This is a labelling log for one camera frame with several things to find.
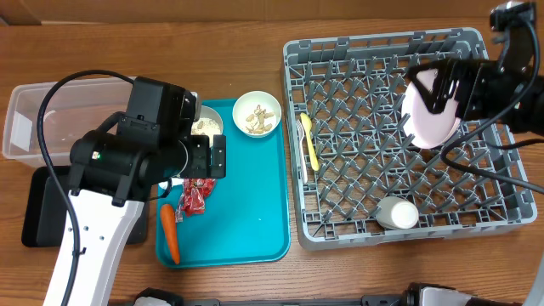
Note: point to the yellow plastic spoon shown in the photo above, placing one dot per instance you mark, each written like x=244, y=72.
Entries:
x=307, y=125

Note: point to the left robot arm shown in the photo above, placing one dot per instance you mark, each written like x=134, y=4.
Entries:
x=113, y=168

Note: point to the white bowl with peanuts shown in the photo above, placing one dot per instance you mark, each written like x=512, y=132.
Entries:
x=257, y=114

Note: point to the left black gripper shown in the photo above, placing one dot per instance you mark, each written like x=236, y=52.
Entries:
x=201, y=166

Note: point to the red snack wrapper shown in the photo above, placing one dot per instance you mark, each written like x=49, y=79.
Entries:
x=192, y=200

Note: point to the orange carrot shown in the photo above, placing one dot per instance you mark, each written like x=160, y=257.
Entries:
x=168, y=222

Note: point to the white plastic cup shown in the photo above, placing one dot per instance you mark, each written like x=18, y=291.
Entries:
x=397, y=213

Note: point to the teal plastic tray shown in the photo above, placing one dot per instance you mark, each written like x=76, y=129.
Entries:
x=247, y=214

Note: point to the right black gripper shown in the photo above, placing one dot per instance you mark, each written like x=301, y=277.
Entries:
x=470, y=73

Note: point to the pink round plate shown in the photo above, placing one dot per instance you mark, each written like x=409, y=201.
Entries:
x=429, y=130

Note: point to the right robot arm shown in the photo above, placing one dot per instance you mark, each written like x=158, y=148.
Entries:
x=523, y=114

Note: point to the black plastic tray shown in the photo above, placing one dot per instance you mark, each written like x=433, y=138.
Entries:
x=46, y=213

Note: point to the white plastic fork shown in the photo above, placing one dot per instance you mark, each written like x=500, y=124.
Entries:
x=300, y=138

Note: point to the grey bowl with food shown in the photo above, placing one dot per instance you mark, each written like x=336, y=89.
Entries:
x=209, y=123

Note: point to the white napkin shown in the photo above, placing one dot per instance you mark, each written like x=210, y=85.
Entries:
x=168, y=185

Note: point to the grey dishwasher rack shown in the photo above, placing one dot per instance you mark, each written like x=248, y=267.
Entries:
x=352, y=89

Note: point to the clear plastic bin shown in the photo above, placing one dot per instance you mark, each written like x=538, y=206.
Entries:
x=103, y=120

